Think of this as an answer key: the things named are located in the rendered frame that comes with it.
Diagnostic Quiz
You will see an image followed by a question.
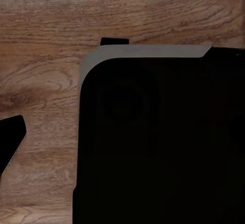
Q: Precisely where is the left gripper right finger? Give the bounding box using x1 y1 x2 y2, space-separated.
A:
229 115 245 156

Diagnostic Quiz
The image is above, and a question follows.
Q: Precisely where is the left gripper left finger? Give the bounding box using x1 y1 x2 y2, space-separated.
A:
0 115 27 176

